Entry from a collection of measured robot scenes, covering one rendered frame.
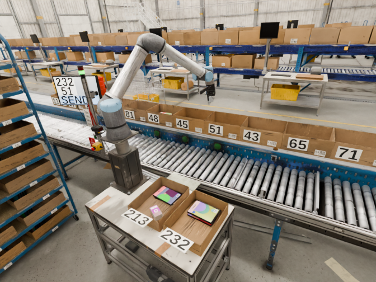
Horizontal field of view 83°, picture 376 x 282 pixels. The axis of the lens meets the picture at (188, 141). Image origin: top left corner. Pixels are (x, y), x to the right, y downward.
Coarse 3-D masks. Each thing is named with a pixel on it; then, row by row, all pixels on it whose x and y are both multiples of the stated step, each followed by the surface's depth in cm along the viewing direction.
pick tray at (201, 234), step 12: (192, 192) 159; (180, 204) 148; (192, 204) 160; (216, 204) 154; (228, 204) 147; (180, 216) 151; (180, 228) 142; (192, 228) 141; (204, 228) 141; (216, 228) 136; (192, 240) 133; (204, 240) 123
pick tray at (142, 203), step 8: (152, 184) 170; (160, 184) 179; (168, 184) 176; (176, 184) 171; (144, 192) 163; (152, 192) 172; (184, 192) 159; (136, 200) 157; (144, 200) 165; (152, 200) 166; (160, 200) 165; (128, 208) 150; (136, 208) 158; (144, 208) 159; (160, 208) 158; (168, 208) 158; (176, 208) 153; (152, 216) 152; (168, 216) 146; (152, 224) 141; (160, 224) 139
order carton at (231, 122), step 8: (216, 112) 247; (224, 112) 242; (208, 120) 236; (216, 120) 252; (224, 120) 246; (232, 120) 242; (240, 120) 237; (208, 128) 227; (224, 128) 218; (232, 128) 214; (240, 128) 210; (216, 136) 227; (224, 136) 222
